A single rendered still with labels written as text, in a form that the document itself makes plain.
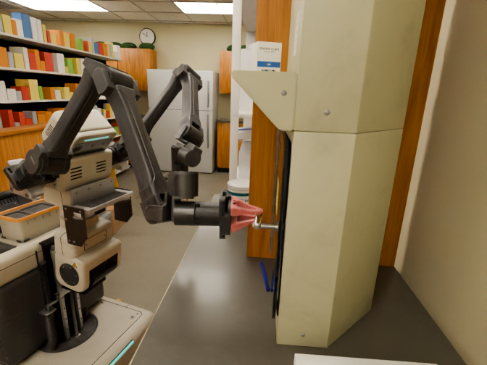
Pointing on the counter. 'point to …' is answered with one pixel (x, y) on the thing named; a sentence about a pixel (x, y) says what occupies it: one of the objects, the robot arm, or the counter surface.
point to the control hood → (271, 94)
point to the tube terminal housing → (342, 158)
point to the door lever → (263, 223)
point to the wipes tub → (239, 189)
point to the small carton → (266, 56)
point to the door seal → (284, 224)
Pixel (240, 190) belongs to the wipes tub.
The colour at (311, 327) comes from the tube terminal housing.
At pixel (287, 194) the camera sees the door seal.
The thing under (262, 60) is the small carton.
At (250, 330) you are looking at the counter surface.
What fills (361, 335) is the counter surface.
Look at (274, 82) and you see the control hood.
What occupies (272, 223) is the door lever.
